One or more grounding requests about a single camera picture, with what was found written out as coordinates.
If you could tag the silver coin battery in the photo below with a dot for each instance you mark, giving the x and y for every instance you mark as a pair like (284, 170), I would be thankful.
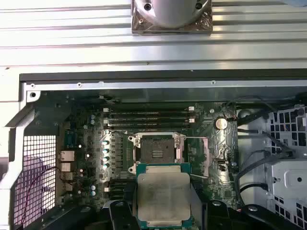
(221, 123)

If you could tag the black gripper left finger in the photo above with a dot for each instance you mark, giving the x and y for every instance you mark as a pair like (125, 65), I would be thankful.
(117, 215)

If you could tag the silver topped CPU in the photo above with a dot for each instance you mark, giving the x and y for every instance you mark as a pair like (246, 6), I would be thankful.
(163, 191)

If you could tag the silver rear port block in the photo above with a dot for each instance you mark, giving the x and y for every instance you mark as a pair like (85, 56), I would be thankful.
(66, 176)
(67, 155)
(67, 167)

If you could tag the brown square base plate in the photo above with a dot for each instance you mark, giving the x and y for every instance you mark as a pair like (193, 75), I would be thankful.
(144, 27)

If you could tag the blue rear port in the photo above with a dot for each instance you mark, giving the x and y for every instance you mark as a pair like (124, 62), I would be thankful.
(70, 139)

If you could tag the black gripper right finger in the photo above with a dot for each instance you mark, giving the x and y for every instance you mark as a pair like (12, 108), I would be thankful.
(223, 215)

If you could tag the green motherboard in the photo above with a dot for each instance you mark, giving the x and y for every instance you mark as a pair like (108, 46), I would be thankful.
(201, 112)

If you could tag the CPU socket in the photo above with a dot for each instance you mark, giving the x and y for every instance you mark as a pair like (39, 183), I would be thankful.
(156, 148)

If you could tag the black and silver PC case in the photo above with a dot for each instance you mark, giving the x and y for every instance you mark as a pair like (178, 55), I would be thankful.
(144, 85)

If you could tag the black RAM slot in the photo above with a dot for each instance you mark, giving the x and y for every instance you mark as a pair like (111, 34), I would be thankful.
(116, 193)
(148, 125)
(117, 183)
(148, 114)
(117, 188)
(148, 120)
(148, 109)
(115, 198)

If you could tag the silver metal drive cage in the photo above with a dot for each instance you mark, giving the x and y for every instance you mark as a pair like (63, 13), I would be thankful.
(285, 177)

